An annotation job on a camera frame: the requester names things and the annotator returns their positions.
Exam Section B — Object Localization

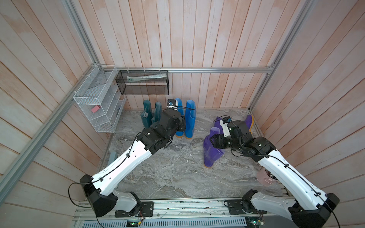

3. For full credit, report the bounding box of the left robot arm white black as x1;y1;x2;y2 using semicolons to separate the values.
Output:
78;106;186;218

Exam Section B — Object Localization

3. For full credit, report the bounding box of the purple rain boot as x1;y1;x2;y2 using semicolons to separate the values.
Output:
203;127;224;168
213;115;253;134

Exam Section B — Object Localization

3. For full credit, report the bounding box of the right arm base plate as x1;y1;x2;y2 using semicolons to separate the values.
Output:
223;199;267;215

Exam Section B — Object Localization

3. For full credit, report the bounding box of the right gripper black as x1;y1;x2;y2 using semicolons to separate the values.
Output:
209;134;243;154

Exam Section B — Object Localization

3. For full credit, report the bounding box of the pink cup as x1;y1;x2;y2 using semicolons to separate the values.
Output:
257;168;278;186

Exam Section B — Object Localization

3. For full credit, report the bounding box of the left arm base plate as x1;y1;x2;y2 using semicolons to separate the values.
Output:
115;201;154;218

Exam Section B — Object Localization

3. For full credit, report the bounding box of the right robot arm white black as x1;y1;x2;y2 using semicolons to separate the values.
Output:
208;116;340;228

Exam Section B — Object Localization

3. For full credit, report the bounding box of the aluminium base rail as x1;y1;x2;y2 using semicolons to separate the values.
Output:
71;198;296;228

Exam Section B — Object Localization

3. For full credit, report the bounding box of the purple rain boot lying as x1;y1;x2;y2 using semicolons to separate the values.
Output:
213;115;253;134

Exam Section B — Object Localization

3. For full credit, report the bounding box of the white wire mesh shelf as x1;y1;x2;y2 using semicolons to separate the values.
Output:
74;64;126;133

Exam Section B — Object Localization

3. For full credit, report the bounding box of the horizontal aluminium bar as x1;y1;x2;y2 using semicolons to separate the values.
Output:
106;65;273;74

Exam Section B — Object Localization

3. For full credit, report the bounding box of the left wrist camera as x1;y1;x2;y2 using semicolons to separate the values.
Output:
166;98;178;110

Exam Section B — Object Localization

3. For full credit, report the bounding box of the teal rain boot with paper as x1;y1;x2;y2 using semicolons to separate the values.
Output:
140;100;153;128

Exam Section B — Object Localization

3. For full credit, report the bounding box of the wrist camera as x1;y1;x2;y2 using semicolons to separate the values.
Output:
220;117;231;137
166;98;178;110

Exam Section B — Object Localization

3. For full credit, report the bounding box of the black wire mesh basket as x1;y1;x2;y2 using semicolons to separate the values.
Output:
116;69;170;96

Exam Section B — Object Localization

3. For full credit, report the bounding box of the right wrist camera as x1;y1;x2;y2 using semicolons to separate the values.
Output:
220;117;231;137

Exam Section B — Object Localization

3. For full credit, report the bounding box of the blue rain boot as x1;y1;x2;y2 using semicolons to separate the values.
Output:
185;100;196;139
173;98;185;139

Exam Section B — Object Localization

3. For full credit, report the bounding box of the pink eraser block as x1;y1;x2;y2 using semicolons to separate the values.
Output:
91;105;101;113

